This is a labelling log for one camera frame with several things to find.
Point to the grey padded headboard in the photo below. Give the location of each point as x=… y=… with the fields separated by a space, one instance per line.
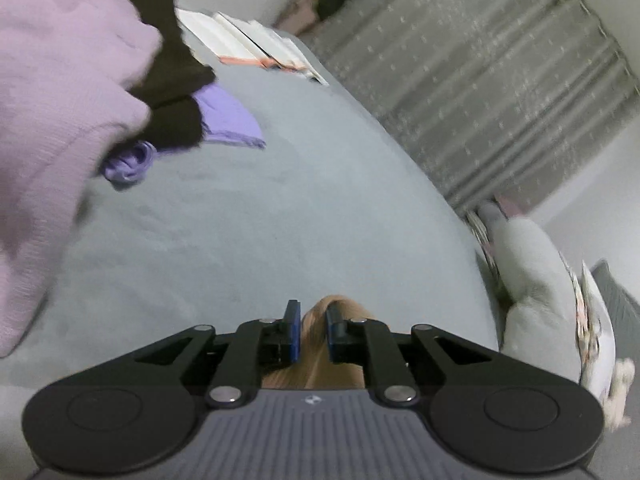
x=623 y=310

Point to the pink hanging garment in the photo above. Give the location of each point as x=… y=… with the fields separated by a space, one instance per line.
x=298 y=16

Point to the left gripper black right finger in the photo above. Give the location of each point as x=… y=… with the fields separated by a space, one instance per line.
x=492 y=412

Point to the floral patterned cloth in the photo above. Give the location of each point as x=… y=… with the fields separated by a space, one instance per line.
x=587 y=329

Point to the open books and papers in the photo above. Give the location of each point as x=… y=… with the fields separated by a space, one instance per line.
x=238 y=42

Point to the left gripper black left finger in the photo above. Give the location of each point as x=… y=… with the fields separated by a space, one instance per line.
x=135 y=411

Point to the white pillow with swirl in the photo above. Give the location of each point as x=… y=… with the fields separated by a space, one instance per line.
x=598 y=378

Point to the grey folded duvet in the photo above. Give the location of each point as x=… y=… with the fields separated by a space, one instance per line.
x=540 y=327

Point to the cream plush toy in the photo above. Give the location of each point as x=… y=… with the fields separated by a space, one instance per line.
x=614 y=405

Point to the grey patterned curtain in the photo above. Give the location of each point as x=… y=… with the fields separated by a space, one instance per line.
x=505 y=98

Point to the light purple knit garment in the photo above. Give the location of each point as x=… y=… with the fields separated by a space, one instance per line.
x=67 y=71

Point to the grey bed sheet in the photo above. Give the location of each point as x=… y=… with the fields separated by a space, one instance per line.
x=221 y=235

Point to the brown knit sweater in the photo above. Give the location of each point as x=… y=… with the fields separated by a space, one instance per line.
x=314 y=369

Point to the violet folded cloth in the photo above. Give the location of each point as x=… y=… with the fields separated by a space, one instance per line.
x=224 y=120

